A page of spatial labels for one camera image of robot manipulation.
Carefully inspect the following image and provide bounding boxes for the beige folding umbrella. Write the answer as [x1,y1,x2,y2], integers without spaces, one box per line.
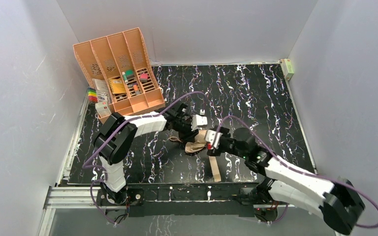
[185,130,221,182]

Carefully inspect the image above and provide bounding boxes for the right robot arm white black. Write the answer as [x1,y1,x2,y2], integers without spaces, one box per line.
[205,128,366,235]

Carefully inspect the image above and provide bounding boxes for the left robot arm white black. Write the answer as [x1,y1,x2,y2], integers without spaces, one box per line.
[93,102,203,195]

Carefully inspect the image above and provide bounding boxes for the pink black eraser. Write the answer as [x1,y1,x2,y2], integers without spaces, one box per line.
[139,73,149,83]

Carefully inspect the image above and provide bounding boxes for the yellow notebook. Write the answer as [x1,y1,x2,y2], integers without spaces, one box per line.
[108,77,126,95]

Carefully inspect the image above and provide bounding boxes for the green white glue stick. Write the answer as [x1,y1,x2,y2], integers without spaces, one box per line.
[122,72,128,84]

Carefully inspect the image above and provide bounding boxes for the white red small box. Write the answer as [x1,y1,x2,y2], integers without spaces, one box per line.
[95,101,112,118]

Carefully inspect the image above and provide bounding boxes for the orange plastic file organizer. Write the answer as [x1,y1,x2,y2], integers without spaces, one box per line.
[73,28,165,115]

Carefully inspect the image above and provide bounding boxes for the white paper card pack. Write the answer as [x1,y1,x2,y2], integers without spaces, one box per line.
[93,78,109,95]

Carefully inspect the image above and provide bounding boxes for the colourful marker set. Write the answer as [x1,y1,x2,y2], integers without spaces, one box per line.
[87,87,98,103]

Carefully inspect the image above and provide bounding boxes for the green white box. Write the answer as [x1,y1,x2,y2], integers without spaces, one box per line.
[280,59,295,80]

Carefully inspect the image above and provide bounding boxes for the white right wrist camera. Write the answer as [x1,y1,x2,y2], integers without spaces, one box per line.
[205,129,222,149]

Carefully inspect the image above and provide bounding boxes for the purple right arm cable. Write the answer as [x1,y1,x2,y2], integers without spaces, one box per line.
[217,115,378,229]

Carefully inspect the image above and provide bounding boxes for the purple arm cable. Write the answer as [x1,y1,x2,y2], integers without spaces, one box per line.
[82,91,208,225]
[217,115,378,229]

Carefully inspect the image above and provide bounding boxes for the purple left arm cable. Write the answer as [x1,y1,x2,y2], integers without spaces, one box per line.
[82,91,208,225]

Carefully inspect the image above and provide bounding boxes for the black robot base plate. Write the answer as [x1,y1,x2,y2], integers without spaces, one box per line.
[96,182,291,218]

